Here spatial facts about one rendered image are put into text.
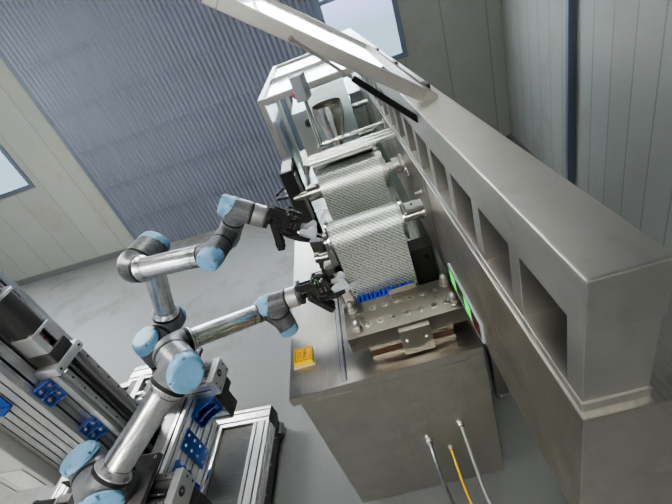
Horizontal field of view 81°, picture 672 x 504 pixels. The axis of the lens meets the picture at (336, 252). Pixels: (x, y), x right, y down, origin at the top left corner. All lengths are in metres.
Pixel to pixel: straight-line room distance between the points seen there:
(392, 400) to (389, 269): 0.45
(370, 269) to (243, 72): 3.29
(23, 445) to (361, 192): 1.55
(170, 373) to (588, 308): 1.10
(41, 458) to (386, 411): 1.31
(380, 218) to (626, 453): 0.88
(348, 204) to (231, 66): 3.08
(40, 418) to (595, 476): 1.60
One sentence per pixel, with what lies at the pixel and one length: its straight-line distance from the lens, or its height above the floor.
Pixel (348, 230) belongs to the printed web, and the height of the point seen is 1.29.
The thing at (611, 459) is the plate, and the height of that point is 1.33.
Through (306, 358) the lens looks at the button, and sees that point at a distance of 1.46.
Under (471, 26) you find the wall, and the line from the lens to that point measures 4.43.
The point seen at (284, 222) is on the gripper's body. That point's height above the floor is 1.38.
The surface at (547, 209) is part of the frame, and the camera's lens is 0.53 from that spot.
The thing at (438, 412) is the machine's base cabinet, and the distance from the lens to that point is 1.57.
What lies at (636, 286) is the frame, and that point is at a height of 1.63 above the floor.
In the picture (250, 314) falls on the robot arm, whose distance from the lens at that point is 1.54.
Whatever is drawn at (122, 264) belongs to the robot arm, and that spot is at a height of 1.42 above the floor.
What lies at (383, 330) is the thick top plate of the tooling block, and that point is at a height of 1.03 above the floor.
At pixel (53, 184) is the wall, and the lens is 5.82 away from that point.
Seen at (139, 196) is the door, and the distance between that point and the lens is 5.29.
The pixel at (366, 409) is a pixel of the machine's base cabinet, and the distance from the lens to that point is 1.49.
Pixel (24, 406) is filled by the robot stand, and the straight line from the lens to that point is 1.73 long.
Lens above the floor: 1.94
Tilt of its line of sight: 32 degrees down
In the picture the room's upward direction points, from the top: 22 degrees counter-clockwise
